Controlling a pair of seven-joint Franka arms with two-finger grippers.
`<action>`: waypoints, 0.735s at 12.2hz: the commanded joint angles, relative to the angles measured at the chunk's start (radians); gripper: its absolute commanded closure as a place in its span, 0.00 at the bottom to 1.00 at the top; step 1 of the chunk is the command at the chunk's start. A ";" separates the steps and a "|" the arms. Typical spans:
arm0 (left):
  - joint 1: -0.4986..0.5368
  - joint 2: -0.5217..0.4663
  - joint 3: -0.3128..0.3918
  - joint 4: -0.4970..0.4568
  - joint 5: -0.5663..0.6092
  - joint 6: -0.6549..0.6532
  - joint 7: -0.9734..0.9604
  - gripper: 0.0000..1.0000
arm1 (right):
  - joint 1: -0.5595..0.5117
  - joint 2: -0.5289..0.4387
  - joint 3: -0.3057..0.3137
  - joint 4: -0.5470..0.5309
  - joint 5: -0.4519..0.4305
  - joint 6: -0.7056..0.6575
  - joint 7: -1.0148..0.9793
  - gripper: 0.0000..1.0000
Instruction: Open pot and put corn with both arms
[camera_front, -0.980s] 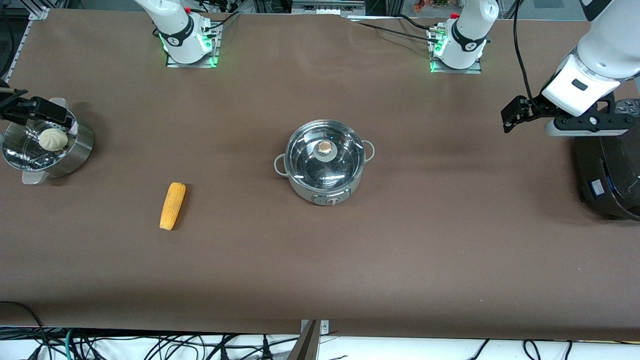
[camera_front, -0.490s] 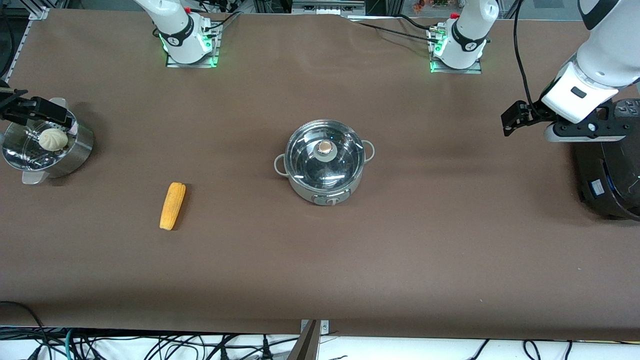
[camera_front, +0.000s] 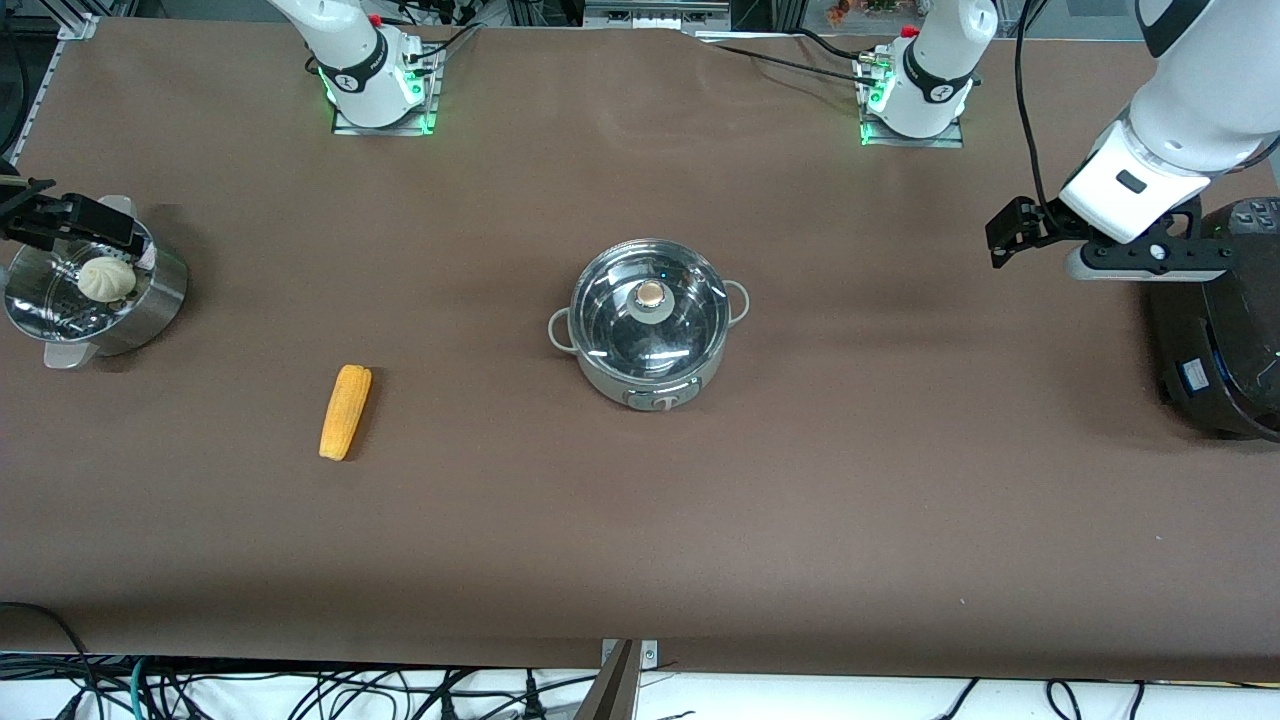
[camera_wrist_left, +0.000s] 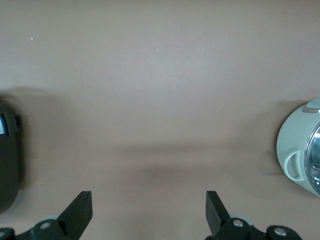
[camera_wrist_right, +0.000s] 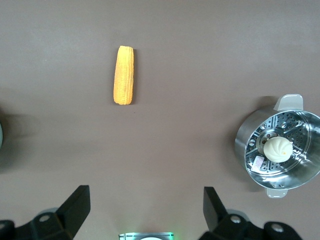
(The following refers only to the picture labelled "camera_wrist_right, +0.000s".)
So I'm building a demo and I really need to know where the stainless steel steamer pot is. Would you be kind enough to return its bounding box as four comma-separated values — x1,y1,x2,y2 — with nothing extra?
234,93,320,199

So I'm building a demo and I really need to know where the yellow corn cob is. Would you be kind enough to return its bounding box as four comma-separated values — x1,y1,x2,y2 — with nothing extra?
113,45,135,106

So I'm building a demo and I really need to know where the white steamed bun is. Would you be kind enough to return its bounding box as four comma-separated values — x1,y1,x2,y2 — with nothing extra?
263,136,294,162

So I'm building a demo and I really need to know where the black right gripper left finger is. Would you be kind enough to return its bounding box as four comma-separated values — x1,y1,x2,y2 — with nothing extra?
0,185,91,240

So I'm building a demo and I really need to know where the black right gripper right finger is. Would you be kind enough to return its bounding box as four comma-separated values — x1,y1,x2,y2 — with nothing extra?
199,186,304,240

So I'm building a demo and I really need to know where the white red label sticker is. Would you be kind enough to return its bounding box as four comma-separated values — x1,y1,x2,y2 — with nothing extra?
251,154,266,174

